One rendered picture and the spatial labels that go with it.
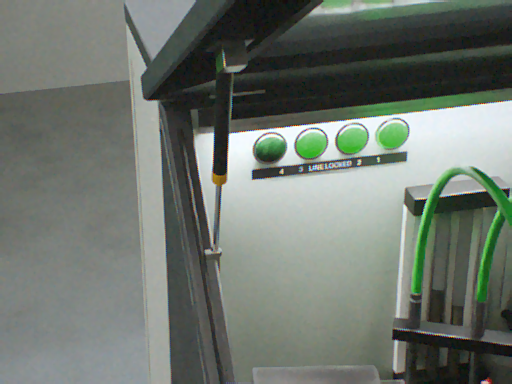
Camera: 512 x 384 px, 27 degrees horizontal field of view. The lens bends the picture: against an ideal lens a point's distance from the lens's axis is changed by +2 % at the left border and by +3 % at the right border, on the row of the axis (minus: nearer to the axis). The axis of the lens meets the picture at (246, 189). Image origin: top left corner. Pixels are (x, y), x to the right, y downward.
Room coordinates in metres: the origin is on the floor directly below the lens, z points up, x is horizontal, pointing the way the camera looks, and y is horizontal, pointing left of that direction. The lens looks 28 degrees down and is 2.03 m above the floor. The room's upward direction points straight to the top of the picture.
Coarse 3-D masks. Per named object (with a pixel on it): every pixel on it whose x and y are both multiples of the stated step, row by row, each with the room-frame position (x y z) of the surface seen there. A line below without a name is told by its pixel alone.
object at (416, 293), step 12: (456, 168) 1.19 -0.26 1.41; (468, 168) 1.17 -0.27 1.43; (444, 180) 1.23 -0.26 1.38; (480, 180) 1.13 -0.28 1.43; (492, 180) 1.12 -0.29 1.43; (432, 192) 1.25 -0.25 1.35; (492, 192) 1.10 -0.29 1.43; (432, 204) 1.26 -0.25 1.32; (504, 204) 1.08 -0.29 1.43; (504, 216) 1.07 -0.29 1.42; (420, 228) 1.28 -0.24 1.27; (420, 240) 1.28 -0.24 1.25; (420, 252) 1.28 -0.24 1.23; (420, 264) 1.29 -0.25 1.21; (420, 276) 1.29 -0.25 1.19; (420, 288) 1.29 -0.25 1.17
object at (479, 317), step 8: (496, 216) 1.25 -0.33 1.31; (496, 224) 1.25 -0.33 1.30; (496, 232) 1.25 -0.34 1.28; (488, 240) 1.26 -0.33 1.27; (496, 240) 1.26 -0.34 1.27; (488, 248) 1.26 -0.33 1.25; (488, 256) 1.26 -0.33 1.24; (488, 264) 1.27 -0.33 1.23; (480, 272) 1.27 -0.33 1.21; (488, 272) 1.27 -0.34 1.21; (480, 280) 1.27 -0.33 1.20; (488, 280) 1.27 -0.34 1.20; (480, 288) 1.27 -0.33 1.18; (480, 296) 1.27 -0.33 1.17; (480, 304) 1.27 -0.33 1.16; (480, 312) 1.27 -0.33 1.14; (472, 320) 1.28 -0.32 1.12; (480, 320) 1.27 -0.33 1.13; (472, 328) 1.27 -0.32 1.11; (480, 328) 1.27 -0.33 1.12; (480, 336) 1.27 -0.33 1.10
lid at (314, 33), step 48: (240, 0) 0.97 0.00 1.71; (288, 0) 0.89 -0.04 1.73; (336, 0) 0.93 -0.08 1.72; (384, 0) 0.96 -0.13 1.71; (432, 0) 0.99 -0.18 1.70; (480, 0) 1.03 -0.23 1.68; (192, 48) 0.97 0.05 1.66; (240, 48) 0.96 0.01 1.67; (288, 48) 1.15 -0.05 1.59; (336, 48) 1.20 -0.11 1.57; (384, 48) 1.22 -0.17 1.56; (432, 48) 1.23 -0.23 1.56; (480, 48) 1.25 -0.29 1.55; (144, 96) 1.30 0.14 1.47; (192, 96) 1.32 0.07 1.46; (240, 96) 1.34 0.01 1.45
